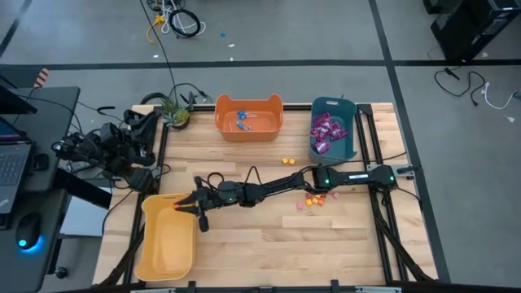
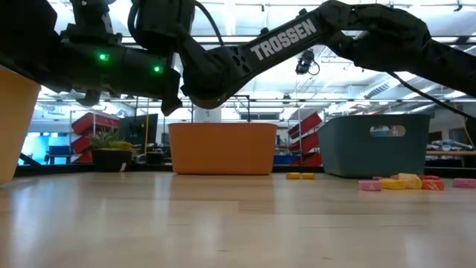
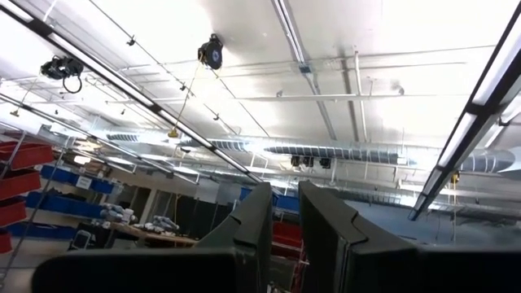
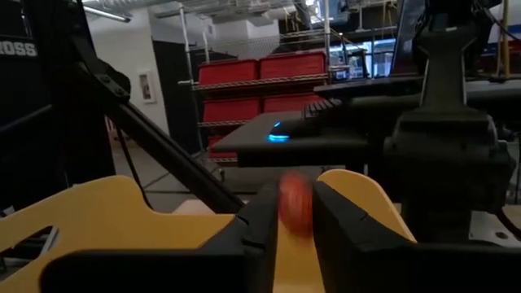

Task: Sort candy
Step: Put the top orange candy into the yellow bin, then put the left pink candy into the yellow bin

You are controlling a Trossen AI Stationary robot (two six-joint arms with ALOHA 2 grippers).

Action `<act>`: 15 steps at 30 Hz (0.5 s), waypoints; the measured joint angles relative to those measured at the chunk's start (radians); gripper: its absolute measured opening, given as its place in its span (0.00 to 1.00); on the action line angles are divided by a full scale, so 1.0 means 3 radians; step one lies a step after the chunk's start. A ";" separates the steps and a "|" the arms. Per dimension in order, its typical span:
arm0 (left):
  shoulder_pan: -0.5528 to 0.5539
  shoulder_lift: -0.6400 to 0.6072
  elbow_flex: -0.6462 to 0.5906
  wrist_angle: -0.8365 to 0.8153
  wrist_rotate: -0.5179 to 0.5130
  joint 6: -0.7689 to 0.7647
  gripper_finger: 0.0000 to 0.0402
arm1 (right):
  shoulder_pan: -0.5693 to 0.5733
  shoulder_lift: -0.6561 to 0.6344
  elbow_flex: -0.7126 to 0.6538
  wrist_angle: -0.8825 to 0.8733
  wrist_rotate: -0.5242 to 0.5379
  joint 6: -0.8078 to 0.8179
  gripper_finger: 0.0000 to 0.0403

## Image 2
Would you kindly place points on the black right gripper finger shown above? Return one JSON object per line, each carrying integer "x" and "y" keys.
{"x": 22, "y": 46}
{"x": 26, "y": 65}

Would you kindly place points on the orange plastic bin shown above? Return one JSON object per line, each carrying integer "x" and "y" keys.
{"x": 223, "y": 149}

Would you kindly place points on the yellow square chewy candy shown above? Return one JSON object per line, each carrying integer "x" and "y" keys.
{"x": 308, "y": 176}
{"x": 412, "y": 180}
{"x": 293, "y": 175}

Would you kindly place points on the teal plastic bin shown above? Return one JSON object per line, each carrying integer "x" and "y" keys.
{"x": 353, "y": 149}

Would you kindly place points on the pink square chewy candy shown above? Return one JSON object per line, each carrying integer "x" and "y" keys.
{"x": 465, "y": 183}
{"x": 370, "y": 185}

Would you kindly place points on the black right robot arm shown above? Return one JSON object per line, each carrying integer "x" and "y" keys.
{"x": 282, "y": 41}

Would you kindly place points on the red tilted storage bin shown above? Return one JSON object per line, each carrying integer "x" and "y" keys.
{"x": 93, "y": 124}
{"x": 310, "y": 159}
{"x": 85, "y": 159}
{"x": 82, "y": 145}
{"x": 306, "y": 143}
{"x": 306, "y": 124}

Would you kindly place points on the yellow plastic bin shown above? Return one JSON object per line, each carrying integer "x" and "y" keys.
{"x": 16, "y": 130}

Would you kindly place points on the black standing monitor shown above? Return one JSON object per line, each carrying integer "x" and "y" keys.
{"x": 137, "y": 130}

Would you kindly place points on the potted succulent plant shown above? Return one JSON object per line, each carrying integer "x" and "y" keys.
{"x": 111, "y": 161}

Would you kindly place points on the white cylinder tank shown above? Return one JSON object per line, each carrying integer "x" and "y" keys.
{"x": 207, "y": 113}

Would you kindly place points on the wooden table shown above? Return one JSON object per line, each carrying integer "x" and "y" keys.
{"x": 451, "y": 153}

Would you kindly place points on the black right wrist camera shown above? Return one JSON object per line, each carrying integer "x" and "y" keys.
{"x": 93, "y": 18}

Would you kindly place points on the black hanging camera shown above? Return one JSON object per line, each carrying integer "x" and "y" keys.
{"x": 305, "y": 61}

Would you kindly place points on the black frame beam with lights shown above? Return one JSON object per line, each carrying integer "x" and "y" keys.
{"x": 461, "y": 39}

